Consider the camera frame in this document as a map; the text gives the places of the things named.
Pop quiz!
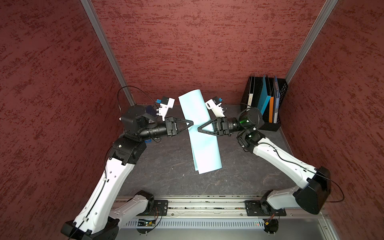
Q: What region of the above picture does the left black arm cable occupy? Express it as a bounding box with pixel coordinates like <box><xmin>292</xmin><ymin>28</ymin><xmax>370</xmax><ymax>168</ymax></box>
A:
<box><xmin>116</xmin><ymin>86</ymin><xmax>157</xmax><ymax>112</ymax></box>

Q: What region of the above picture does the blue patterned book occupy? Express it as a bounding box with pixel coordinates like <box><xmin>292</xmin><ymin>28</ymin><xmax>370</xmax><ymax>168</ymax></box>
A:
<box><xmin>273</xmin><ymin>76</ymin><xmax>280</xmax><ymax>124</ymax></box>

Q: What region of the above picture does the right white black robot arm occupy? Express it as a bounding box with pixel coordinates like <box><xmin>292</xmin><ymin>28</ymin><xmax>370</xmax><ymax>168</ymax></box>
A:
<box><xmin>198</xmin><ymin>108</ymin><xmax>332</xmax><ymax>215</ymax></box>

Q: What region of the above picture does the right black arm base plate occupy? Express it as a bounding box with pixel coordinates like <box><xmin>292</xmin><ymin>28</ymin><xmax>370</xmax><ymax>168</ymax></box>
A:
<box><xmin>244</xmin><ymin>201</ymin><xmax>287</xmax><ymax>217</ymax></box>

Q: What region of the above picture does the light blue rectangular paper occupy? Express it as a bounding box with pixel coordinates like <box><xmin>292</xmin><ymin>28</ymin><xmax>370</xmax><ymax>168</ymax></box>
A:
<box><xmin>179</xmin><ymin>90</ymin><xmax>222</xmax><ymax>174</ymax></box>

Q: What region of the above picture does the aluminium corner post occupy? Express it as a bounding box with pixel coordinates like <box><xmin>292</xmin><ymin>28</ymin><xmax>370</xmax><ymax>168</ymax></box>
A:
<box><xmin>80</xmin><ymin>0</ymin><xmax>139</xmax><ymax>106</ymax></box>
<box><xmin>286</xmin><ymin>0</ymin><xmax>338</xmax><ymax>84</ymax></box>

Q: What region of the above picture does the teal book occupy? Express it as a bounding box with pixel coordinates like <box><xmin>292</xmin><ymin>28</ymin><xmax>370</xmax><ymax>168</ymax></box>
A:
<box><xmin>258</xmin><ymin>75</ymin><xmax>272</xmax><ymax>115</ymax></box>

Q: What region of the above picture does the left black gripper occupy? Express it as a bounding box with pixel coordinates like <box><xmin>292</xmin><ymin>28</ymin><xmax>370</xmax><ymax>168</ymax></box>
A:
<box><xmin>138</xmin><ymin>116</ymin><xmax>193</xmax><ymax>140</ymax></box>

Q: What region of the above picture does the dark blue box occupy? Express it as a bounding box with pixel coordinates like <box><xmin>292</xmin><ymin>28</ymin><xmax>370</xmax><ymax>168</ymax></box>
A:
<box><xmin>146</xmin><ymin>106</ymin><xmax>158</xmax><ymax>118</ymax></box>

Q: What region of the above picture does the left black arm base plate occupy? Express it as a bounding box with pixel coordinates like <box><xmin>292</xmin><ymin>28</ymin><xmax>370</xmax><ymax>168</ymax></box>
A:
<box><xmin>141</xmin><ymin>200</ymin><xmax>169</xmax><ymax>217</ymax></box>

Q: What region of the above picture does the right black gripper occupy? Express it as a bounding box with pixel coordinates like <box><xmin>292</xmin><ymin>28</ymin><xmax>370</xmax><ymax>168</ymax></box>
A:
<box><xmin>196</xmin><ymin>115</ymin><xmax>248</xmax><ymax>136</ymax></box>

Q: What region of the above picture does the aluminium front rail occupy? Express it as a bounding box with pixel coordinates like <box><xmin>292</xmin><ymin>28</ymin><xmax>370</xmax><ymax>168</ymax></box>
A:
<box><xmin>112</xmin><ymin>196</ymin><xmax>339</xmax><ymax>240</ymax></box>

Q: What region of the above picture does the black mesh file organizer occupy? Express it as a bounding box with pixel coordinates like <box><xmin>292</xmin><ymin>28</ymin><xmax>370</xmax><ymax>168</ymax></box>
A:
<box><xmin>241</xmin><ymin>76</ymin><xmax>288</xmax><ymax>132</ymax></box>

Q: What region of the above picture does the orange book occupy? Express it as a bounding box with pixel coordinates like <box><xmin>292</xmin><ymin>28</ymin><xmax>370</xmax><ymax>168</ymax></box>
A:
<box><xmin>269</xmin><ymin>97</ymin><xmax>275</xmax><ymax>123</ymax></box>

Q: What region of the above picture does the left aluminium corner post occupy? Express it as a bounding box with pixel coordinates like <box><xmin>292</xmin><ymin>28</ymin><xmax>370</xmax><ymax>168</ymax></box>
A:
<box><xmin>80</xmin><ymin>0</ymin><xmax>139</xmax><ymax>106</ymax></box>

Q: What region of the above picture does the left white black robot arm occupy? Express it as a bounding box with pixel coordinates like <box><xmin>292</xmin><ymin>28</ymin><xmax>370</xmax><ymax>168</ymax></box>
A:
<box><xmin>61</xmin><ymin>105</ymin><xmax>194</xmax><ymax>240</ymax></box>

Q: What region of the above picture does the right aluminium corner post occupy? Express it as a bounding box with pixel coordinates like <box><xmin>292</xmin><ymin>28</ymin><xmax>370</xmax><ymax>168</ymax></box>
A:
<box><xmin>286</xmin><ymin>0</ymin><xmax>338</xmax><ymax>84</ymax></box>

